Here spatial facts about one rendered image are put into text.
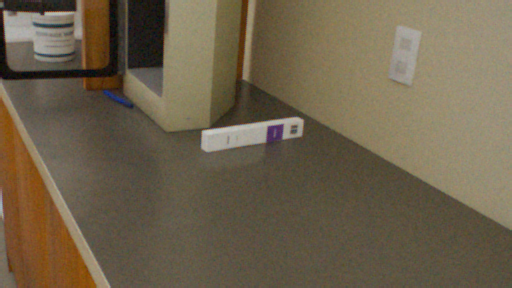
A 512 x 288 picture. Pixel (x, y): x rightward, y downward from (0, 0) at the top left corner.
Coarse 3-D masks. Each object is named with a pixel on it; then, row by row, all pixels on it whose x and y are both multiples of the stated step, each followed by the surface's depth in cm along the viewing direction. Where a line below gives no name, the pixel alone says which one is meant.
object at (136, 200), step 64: (64, 128) 139; (128, 128) 142; (320, 128) 149; (64, 192) 110; (128, 192) 111; (192, 192) 113; (256, 192) 114; (320, 192) 115; (384, 192) 117; (128, 256) 91; (192, 256) 92; (256, 256) 93; (320, 256) 94; (384, 256) 95; (448, 256) 96
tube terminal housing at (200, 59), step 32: (192, 0) 130; (224, 0) 138; (192, 32) 133; (224, 32) 142; (192, 64) 136; (224, 64) 147; (128, 96) 162; (192, 96) 140; (224, 96) 152; (192, 128) 143
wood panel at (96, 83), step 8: (248, 0) 177; (240, 24) 179; (240, 32) 180; (240, 40) 181; (240, 48) 183; (240, 56) 184; (240, 64) 185; (240, 72) 186; (88, 80) 166; (96, 80) 167; (104, 80) 168; (112, 80) 169; (120, 80) 170; (88, 88) 167; (96, 88) 168; (104, 88) 169; (112, 88) 170
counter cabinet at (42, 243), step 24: (0, 96) 198; (0, 120) 206; (0, 144) 215; (24, 144) 161; (0, 168) 226; (24, 168) 167; (24, 192) 173; (48, 192) 136; (24, 216) 180; (48, 216) 141; (24, 240) 187; (48, 240) 145; (72, 240) 118; (24, 264) 195; (48, 264) 150; (72, 264) 121
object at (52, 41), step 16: (80, 0) 152; (96, 0) 153; (16, 16) 149; (32, 16) 150; (48, 16) 151; (64, 16) 152; (80, 16) 154; (96, 16) 155; (16, 32) 150; (32, 32) 152; (48, 32) 153; (64, 32) 154; (80, 32) 155; (96, 32) 156; (16, 48) 152; (32, 48) 153; (48, 48) 154; (64, 48) 156; (80, 48) 157; (96, 48) 158; (16, 64) 153; (32, 64) 155; (48, 64) 156; (64, 64) 157; (80, 64) 158; (96, 64) 160
